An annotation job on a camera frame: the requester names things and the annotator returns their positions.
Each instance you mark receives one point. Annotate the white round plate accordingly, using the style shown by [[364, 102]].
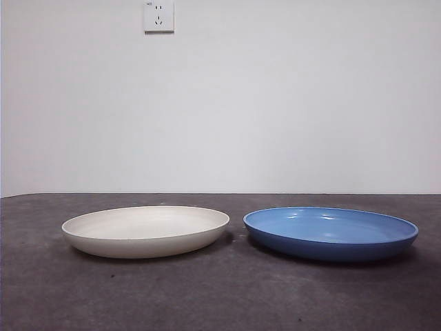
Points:
[[144, 238]]

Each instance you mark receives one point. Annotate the blue round plate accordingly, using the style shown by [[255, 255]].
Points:
[[327, 245]]

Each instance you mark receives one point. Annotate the white wall socket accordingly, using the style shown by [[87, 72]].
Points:
[[158, 17]]

